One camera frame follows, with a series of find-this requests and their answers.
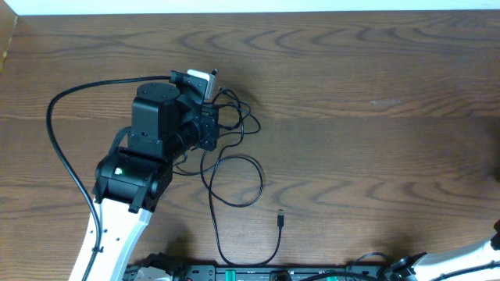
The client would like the black usb cable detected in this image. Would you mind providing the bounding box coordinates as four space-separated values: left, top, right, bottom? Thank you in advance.
171 88 285 268

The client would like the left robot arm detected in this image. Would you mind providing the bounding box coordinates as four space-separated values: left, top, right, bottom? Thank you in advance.
70 78 218 280

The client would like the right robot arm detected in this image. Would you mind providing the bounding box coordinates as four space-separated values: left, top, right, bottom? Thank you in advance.
384 222 499 281

